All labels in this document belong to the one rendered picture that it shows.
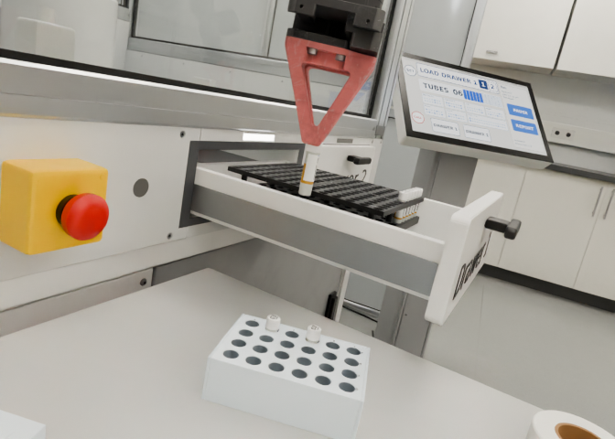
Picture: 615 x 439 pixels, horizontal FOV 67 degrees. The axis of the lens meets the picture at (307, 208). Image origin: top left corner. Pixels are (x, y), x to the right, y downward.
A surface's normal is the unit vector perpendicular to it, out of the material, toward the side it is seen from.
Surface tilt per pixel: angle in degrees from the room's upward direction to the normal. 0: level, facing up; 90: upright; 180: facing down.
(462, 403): 0
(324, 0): 89
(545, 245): 90
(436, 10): 90
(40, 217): 90
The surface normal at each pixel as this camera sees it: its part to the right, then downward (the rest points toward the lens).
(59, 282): 0.86, 0.27
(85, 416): 0.19, -0.96
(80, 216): 0.74, 0.20
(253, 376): -0.18, 0.19
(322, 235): -0.47, 0.11
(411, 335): 0.27, 0.27
